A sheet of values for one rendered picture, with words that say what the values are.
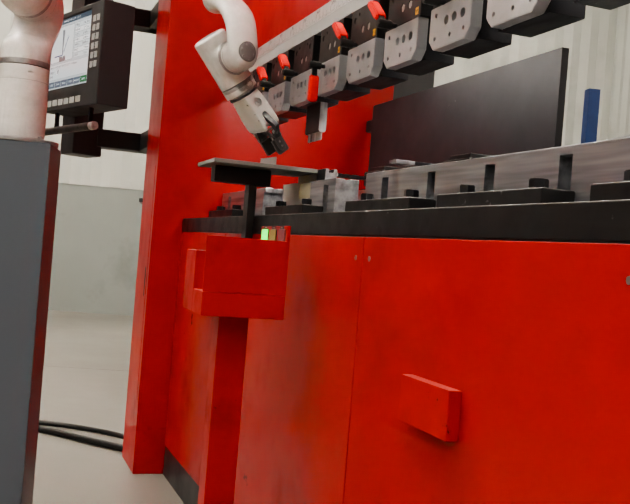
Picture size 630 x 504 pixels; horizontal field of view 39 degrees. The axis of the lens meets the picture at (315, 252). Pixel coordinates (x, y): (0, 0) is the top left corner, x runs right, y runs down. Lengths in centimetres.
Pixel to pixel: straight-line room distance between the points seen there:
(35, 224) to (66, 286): 731
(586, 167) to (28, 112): 142
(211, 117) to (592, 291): 226
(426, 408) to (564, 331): 31
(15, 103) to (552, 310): 152
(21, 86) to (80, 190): 724
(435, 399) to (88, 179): 834
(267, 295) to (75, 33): 192
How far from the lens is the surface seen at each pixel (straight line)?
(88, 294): 948
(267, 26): 274
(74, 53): 341
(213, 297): 168
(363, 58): 199
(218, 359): 176
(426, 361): 135
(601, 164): 124
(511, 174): 141
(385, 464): 148
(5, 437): 226
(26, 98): 227
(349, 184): 209
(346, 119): 329
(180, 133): 311
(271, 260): 170
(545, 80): 235
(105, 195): 947
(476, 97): 263
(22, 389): 224
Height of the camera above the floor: 79
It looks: level
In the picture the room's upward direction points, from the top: 5 degrees clockwise
